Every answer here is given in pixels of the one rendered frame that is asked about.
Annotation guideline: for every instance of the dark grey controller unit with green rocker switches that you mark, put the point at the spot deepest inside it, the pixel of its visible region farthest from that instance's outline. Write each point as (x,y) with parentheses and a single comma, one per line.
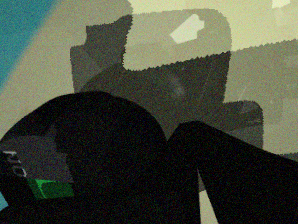
(84,143)

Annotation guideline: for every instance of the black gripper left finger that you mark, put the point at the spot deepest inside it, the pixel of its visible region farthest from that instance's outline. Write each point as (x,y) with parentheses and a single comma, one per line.
(166,193)

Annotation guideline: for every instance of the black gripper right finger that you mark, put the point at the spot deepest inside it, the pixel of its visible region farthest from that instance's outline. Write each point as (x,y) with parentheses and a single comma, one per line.
(245,184)

